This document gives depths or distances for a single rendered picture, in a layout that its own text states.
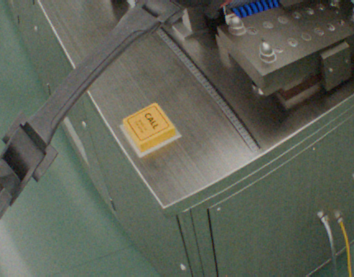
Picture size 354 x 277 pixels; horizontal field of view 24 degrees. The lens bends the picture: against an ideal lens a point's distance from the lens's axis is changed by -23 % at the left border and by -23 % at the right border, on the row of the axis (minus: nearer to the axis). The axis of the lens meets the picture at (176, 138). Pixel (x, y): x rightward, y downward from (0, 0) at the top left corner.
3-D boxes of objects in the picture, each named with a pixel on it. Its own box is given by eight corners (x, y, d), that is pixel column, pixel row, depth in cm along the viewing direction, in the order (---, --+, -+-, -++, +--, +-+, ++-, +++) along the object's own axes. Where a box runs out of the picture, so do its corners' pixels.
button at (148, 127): (124, 127, 193) (121, 119, 191) (158, 110, 194) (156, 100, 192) (141, 153, 188) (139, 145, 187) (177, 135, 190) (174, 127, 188)
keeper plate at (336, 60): (322, 85, 192) (318, 53, 183) (347, 71, 194) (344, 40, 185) (328, 93, 191) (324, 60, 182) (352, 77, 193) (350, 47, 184)
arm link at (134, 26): (40, 178, 151) (3, 134, 150) (35, 186, 156) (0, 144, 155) (192, 10, 170) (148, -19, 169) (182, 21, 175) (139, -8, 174)
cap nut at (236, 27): (224, 27, 188) (221, 14, 185) (239, 22, 189) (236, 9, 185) (234, 38, 186) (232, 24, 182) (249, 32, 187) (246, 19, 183)
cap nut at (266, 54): (255, 53, 183) (252, 39, 179) (269, 49, 184) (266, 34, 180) (266, 66, 181) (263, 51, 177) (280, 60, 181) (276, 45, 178)
